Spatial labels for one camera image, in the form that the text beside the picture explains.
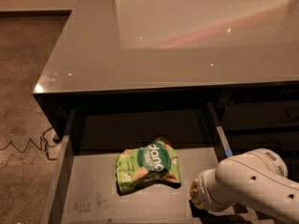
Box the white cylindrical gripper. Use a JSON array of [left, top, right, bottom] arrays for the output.
[[190, 169, 234, 212]]

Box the drawer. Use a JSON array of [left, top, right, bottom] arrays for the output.
[[39, 102, 275, 224]]

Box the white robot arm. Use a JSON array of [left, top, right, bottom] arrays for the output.
[[190, 148, 299, 224]]

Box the dark cabinet with glossy top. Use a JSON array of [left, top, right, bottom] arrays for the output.
[[34, 0, 299, 155]]

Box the green snack bag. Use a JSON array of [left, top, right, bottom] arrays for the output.
[[115, 137, 181, 194]]

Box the thin zigzag black cable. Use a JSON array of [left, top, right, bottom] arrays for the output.
[[0, 126, 64, 161]]

